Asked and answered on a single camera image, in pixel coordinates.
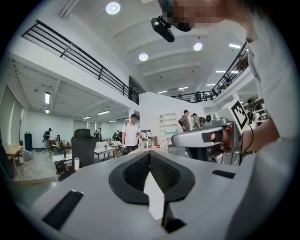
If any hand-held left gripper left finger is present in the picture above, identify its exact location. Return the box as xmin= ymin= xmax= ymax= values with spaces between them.
xmin=14 ymin=151 xmax=166 ymax=240

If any person's head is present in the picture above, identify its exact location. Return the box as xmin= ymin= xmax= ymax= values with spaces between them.
xmin=172 ymin=0 xmax=258 ymax=43

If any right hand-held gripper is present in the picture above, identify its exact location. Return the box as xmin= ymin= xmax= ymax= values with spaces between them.
xmin=171 ymin=99 xmax=250 ymax=166

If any black office chair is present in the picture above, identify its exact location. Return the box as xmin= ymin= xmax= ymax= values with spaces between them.
xmin=55 ymin=128 xmax=98 ymax=181

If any wooden table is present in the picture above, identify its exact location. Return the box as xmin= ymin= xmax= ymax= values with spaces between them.
xmin=2 ymin=144 xmax=24 ymax=165

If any black head-mounted camera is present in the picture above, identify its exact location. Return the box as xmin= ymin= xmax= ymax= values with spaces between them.
xmin=150 ymin=0 xmax=192 ymax=43

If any curved black mezzanine railing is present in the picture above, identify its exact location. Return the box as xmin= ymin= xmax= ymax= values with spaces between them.
xmin=171 ymin=42 xmax=249 ymax=104

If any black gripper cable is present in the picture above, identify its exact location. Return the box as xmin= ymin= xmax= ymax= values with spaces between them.
xmin=239 ymin=120 xmax=255 ymax=164

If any white table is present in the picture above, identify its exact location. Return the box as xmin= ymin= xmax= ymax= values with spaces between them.
xmin=93 ymin=142 xmax=116 ymax=163

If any person's white shirt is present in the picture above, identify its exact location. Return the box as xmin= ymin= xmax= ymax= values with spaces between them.
xmin=243 ymin=0 xmax=300 ymax=240

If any person's right hand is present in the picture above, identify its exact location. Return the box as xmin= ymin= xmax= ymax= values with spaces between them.
xmin=210 ymin=130 xmax=234 ymax=152

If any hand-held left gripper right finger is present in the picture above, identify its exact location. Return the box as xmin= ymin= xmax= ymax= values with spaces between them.
xmin=149 ymin=151 xmax=242 ymax=240

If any black cabinet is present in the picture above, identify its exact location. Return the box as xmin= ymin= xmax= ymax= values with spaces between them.
xmin=24 ymin=132 xmax=33 ymax=151

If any white ceiling light strip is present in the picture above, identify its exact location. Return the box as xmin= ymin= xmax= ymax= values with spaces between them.
xmin=58 ymin=0 xmax=80 ymax=18

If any person's right forearm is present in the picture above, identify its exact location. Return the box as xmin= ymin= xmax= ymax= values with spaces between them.
xmin=241 ymin=116 xmax=281 ymax=157

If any white arched shelf unit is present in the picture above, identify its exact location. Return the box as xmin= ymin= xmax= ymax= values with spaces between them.
xmin=159 ymin=112 xmax=177 ymax=142

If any storage shelf rack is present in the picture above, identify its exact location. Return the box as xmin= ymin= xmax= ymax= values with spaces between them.
xmin=242 ymin=97 xmax=268 ymax=124

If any long black mezzanine railing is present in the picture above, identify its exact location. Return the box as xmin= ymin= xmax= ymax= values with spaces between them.
xmin=21 ymin=20 xmax=140 ymax=105

